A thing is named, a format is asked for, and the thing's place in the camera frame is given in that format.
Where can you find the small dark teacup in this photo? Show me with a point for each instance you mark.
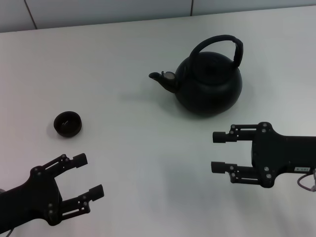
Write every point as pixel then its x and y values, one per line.
pixel 67 126

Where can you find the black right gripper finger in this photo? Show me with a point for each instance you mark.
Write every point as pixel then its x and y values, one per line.
pixel 217 167
pixel 218 137

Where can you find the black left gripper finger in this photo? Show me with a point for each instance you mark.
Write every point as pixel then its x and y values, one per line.
pixel 96 192
pixel 80 160

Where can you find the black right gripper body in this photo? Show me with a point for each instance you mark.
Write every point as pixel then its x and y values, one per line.
pixel 279 153

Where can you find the black round teapot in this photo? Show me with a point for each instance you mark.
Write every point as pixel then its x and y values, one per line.
pixel 209 86

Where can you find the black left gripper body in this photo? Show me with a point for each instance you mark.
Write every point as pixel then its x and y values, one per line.
pixel 37 197

